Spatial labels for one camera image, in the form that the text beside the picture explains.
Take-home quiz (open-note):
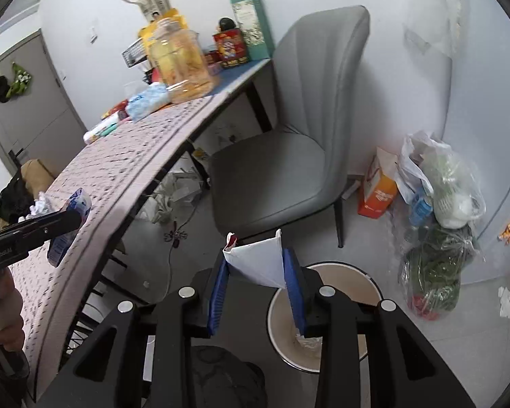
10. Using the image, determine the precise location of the person's left hand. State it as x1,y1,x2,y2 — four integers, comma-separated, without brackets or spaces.
0,269,27,352

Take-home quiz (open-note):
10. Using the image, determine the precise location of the white plastic bag with goods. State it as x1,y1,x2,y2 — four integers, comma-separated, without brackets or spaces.
397,131,488,231

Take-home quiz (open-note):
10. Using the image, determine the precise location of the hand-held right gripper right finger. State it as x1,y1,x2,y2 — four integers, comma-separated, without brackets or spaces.
282,246,477,408

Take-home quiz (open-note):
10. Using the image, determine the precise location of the orange carton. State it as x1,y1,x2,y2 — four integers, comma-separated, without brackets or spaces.
358,148,400,219

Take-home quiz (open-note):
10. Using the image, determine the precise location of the green hanging toy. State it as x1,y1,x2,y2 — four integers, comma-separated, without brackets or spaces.
0,63,35,104

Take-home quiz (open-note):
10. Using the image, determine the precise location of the blue tissue pack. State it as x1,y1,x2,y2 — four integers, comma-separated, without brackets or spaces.
125,82,172,122

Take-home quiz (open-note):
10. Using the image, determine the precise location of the blue plastic bottle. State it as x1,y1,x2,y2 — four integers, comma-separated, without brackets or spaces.
409,198,435,227

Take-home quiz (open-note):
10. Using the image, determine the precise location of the purple snack wrapper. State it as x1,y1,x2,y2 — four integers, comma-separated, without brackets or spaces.
47,189,92,268

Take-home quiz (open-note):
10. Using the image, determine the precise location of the dark floor cable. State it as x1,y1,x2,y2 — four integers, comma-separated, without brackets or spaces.
163,204,197,290

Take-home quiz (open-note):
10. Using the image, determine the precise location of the wooden chair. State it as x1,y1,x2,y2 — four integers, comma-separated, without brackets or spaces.
20,159,58,188

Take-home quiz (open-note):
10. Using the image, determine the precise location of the white paper box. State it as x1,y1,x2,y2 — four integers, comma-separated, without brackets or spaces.
222,228,286,289

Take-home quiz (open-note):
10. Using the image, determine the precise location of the tall green box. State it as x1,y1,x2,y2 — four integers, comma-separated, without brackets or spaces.
224,0,276,61

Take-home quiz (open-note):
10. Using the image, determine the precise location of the translucent hanging plastic bag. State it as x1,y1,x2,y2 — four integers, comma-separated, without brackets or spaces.
402,0,469,59

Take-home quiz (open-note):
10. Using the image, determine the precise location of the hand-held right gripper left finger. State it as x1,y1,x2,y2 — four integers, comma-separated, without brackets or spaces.
36,257,235,408

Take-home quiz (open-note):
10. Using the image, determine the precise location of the crumpled clear plastic sheet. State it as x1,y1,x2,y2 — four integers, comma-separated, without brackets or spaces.
150,170,210,227

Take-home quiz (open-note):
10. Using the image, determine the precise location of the yellow snack bag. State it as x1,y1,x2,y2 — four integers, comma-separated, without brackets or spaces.
137,8,188,54

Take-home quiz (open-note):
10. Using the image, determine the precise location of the grey upholstered chair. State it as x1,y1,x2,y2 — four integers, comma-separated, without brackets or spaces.
206,5,371,250

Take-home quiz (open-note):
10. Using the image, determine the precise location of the grey door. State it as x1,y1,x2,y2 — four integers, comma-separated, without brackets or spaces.
0,30,88,163

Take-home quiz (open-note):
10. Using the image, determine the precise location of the small crumpled white tissue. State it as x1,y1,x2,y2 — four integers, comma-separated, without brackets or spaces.
29,192,54,218

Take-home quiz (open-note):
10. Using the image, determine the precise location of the black wire rack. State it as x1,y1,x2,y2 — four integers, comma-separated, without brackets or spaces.
122,38,152,69

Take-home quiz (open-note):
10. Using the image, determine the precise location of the dining table with black legs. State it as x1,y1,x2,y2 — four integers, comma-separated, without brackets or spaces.
8,57,278,401

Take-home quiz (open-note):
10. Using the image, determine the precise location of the red printed tin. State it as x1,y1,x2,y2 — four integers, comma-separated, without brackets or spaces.
212,17,252,70

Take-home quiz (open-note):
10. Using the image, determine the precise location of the beige trash bin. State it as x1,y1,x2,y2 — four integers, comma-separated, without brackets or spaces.
266,262,383,371

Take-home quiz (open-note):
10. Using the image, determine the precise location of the clear plastic jar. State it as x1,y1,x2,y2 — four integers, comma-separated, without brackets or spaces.
147,17,220,104

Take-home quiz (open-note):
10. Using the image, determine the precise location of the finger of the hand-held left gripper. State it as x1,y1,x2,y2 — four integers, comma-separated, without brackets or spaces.
6,208,84,249

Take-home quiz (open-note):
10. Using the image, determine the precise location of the bag of green vegetables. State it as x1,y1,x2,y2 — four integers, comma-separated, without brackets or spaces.
402,224,479,320

